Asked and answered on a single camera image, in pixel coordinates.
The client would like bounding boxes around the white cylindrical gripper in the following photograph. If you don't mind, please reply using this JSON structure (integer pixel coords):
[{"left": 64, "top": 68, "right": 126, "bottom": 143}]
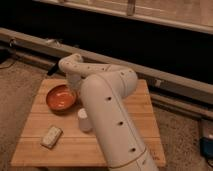
[{"left": 66, "top": 74, "right": 82, "bottom": 94}]

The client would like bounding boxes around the orange ceramic bowl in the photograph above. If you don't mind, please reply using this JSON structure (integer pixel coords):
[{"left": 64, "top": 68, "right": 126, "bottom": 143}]
[{"left": 46, "top": 84, "right": 77, "bottom": 111}]

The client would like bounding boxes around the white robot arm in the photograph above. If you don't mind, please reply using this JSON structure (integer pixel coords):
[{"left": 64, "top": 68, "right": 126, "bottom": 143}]
[{"left": 59, "top": 54, "right": 159, "bottom": 171}]

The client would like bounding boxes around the white paper cup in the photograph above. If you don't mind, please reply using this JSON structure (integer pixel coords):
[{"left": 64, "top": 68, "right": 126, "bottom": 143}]
[{"left": 77, "top": 108, "right": 92, "bottom": 132}]

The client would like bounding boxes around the wooden board table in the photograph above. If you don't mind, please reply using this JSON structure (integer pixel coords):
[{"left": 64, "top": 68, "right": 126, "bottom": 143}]
[{"left": 11, "top": 79, "right": 166, "bottom": 167}]

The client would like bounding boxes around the white rectangular sponge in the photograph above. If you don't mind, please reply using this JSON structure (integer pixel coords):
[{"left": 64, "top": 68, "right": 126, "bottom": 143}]
[{"left": 41, "top": 126, "right": 63, "bottom": 149}]

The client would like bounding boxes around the blue device on floor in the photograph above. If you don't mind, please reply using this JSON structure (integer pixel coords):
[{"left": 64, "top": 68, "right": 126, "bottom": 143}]
[{"left": 200, "top": 135, "right": 213, "bottom": 159}]

